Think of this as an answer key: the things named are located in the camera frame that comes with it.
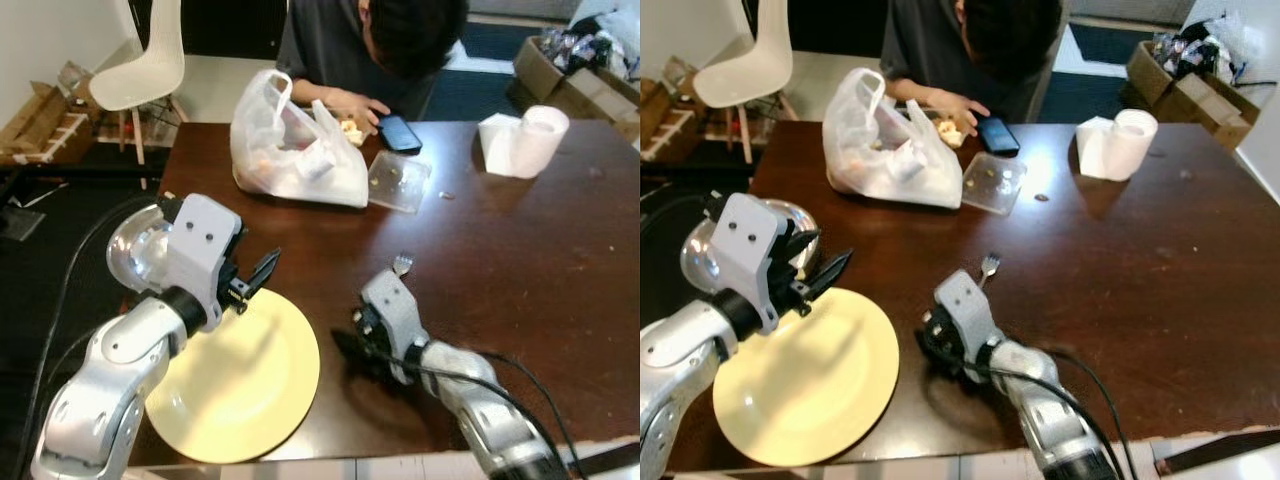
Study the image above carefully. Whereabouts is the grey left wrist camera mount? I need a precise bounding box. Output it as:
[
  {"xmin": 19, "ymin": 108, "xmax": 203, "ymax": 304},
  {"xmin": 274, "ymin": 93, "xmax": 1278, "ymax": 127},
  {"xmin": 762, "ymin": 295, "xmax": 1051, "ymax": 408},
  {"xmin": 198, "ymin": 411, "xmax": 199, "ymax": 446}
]
[
  {"xmin": 158, "ymin": 194, "xmax": 247, "ymax": 303},
  {"xmin": 712, "ymin": 193, "xmax": 793, "ymax": 334}
]

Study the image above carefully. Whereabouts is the black smartphone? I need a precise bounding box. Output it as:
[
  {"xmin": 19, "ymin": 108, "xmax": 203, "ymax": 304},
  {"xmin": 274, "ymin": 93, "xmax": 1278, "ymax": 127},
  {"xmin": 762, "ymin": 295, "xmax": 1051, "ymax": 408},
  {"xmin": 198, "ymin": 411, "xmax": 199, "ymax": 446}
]
[
  {"xmin": 375, "ymin": 114, "xmax": 424, "ymax": 157},
  {"xmin": 975, "ymin": 115, "xmax": 1022, "ymax": 159}
]

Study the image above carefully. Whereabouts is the yellow round plate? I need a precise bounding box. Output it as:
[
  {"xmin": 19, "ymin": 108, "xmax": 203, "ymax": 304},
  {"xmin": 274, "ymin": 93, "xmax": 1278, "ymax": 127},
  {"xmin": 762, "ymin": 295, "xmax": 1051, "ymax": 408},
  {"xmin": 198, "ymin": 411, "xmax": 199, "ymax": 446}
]
[
  {"xmin": 145, "ymin": 287, "xmax": 322, "ymax": 465},
  {"xmin": 712, "ymin": 287, "xmax": 900, "ymax": 469}
]

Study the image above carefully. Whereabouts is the clear plastic lid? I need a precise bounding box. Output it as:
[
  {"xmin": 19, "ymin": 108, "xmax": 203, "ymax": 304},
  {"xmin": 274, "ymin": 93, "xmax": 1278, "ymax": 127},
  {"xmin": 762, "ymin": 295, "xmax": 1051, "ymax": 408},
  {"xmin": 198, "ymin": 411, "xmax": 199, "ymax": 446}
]
[
  {"xmin": 960, "ymin": 152, "xmax": 1028, "ymax": 217},
  {"xmin": 366, "ymin": 150, "xmax": 433, "ymax": 215}
]

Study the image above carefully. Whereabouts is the white tissue roll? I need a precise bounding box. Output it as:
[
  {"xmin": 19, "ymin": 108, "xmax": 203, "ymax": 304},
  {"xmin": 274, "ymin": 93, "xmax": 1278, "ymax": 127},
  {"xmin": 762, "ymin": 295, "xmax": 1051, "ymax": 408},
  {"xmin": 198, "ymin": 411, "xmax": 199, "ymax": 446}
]
[
  {"xmin": 1075, "ymin": 108, "xmax": 1160, "ymax": 184},
  {"xmin": 477, "ymin": 104, "xmax": 571, "ymax": 180}
]

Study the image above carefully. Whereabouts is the person in dark shirt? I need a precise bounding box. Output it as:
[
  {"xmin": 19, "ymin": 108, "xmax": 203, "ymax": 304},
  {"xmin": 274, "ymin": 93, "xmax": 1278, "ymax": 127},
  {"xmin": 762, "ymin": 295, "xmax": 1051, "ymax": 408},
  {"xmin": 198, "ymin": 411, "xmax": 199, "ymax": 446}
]
[
  {"xmin": 275, "ymin": 0, "xmax": 471, "ymax": 133},
  {"xmin": 880, "ymin": 0, "xmax": 1067, "ymax": 139}
]

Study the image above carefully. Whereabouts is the white plastic bag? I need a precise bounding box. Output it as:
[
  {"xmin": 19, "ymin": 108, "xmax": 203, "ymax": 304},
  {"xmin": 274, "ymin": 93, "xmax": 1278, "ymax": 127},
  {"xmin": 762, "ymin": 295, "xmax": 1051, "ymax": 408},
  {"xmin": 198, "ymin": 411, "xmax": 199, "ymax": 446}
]
[
  {"xmin": 229, "ymin": 69, "xmax": 371, "ymax": 210},
  {"xmin": 822, "ymin": 67, "xmax": 964, "ymax": 210}
]

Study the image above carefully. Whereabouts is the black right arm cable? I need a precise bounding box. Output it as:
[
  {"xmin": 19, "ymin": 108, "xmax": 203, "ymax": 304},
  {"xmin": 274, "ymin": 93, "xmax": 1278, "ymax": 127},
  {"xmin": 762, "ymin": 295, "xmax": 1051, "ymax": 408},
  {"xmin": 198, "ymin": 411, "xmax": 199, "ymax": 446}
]
[
  {"xmin": 1035, "ymin": 346, "xmax": 1141, "ymax": 480},
  {"xmin": 420, "ymin": 348, "xmax": 587, "ymax": 480}
]

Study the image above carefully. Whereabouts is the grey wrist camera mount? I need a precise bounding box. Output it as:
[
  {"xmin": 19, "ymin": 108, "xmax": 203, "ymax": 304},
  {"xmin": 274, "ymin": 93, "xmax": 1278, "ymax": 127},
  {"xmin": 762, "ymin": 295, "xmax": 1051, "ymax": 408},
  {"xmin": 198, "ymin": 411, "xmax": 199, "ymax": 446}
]
[
  {"xmin": 933, "ymin": 269, "xmax": 1003, "ymax": 367},
  {"xmin": 360, "ymin": 269, "xmax": 432, "ymax": 369},
  {"xmin": 712, "ymin": 193, "xmax": 793, "ymax": 334},
  {"xmin": 158, "ymin": 194, "xmax": 247, "ymax": 303}
]

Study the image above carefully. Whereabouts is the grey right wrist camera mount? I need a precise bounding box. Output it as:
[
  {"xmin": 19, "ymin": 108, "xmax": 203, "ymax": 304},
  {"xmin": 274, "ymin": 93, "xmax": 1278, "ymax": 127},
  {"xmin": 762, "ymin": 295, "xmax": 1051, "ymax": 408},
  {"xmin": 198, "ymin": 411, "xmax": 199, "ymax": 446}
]
[
  {"xmin": 360, "ymin": 269, "xmax": 432, "ymax": 369},
  {"xmin": 933, "ymin": 269, "xmax": 1003, "ymax": 367}
]

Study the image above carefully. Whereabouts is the open empty cardboard box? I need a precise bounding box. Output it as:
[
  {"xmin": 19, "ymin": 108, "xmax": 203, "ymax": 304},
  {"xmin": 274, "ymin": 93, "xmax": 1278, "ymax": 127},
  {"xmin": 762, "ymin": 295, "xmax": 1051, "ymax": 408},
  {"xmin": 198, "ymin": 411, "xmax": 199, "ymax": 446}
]
[
  {"xmin": 0, "ymin": 62, "xmax": 101, "ymax": 167},
  {"xmin": 640, "ymin": 58, "xmax": 703, "ymax": 163}
]

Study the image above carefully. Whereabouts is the white plastic chair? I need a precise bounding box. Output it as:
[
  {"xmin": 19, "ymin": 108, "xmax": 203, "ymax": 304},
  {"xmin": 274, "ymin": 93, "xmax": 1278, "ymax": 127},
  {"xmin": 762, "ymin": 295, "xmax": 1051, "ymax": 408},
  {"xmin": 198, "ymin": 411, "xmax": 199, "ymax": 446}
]
[
  {"xmin": 88, "ymin": 0, "xmax": 188, "ymax": 167},
  {"xmin": 692, "ymin": 0, "xmax": 798, "ymax": 167}
]

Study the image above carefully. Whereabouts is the cardboard box with packets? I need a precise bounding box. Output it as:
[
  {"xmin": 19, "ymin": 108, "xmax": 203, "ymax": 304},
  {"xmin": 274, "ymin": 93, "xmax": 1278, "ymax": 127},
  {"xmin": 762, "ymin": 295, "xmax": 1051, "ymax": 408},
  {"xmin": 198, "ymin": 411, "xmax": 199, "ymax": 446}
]
[
  {"xmin": 512, "ymin": 25, "xmax": 641, "ymax": 123},
  {"xmin": 1125, "ymin": 22, "xmax": 1263, "ymax": 138}
]

